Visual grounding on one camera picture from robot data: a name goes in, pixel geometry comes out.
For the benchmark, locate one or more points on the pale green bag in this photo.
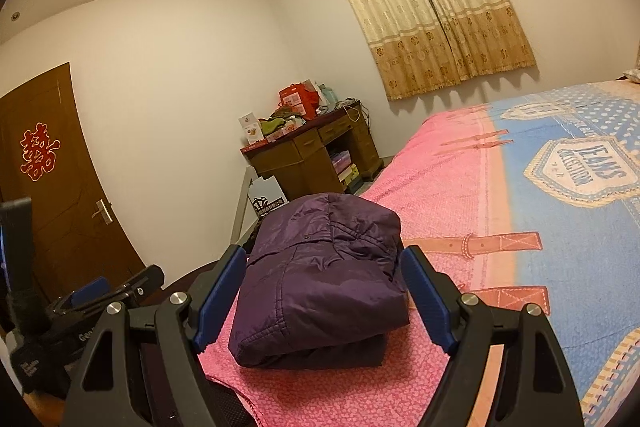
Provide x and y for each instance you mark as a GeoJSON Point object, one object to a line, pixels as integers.
{"type": "Point", "coordinates": [328, 95]}

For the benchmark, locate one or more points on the stack of boxes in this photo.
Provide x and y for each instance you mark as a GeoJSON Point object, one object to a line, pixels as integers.
{"type": "Point", "coordinates": [345, 164]}

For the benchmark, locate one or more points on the red paper door decoration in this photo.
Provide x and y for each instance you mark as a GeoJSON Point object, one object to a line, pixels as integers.
{"type": "Point", "coordinates": [40, 152]}

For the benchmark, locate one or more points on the beige patterned curtain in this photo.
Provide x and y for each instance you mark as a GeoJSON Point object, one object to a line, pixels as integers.
{"type": "Point", "coordinates": [435, 22]}

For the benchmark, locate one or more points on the white printed box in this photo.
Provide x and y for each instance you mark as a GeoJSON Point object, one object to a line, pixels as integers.
{"type": "Point", "coordinates": [250, 129]}

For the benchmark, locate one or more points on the white metal frame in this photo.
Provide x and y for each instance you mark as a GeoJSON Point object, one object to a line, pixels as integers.
{"type": "Point", "coordinates": [241, 212]}

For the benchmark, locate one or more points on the brown wooden desk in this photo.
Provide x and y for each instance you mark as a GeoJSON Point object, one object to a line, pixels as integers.
{"type": "Point", "coordinates": [287, 159]}

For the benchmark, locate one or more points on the pink and blue printed bedsheet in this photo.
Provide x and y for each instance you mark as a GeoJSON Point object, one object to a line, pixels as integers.
{"type": "Point", "coordinates": [450, 187]}

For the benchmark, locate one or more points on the white paper bag black print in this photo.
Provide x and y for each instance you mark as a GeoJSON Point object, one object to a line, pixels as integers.
{"type": "Point", "coordinates": [265, 197]}

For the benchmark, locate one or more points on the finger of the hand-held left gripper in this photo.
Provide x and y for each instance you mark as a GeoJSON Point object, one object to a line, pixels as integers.
{"type": "Point", "coordinates": [90, 291]}
{"type": "Point", "coordinates": [142, 282]}

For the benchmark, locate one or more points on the brown wooden door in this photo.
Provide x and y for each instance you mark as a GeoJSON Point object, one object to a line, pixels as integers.
{"type": "Point", "coordinates": [65, 217]}

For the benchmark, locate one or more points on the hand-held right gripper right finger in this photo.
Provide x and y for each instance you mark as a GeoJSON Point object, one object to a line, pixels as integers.
{"type": "Point", "coordinates": [427, 302]}

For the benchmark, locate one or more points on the patterned pillow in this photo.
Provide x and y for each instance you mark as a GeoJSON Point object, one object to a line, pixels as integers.
{"type": "Point", "coordinates": [633, 75]}

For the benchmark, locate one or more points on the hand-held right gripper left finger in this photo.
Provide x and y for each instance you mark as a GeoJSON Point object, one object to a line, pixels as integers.
{"type": "Point", "coordinates": [217, 302]}

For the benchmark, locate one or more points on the green cloth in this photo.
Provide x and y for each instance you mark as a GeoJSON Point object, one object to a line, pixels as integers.
{"type": "Point", "coordinates": [272, 125]}

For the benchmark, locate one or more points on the purple quilted jacket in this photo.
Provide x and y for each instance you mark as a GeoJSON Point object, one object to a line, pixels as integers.
{"type": "Point", "coordinates": [320, 287]}

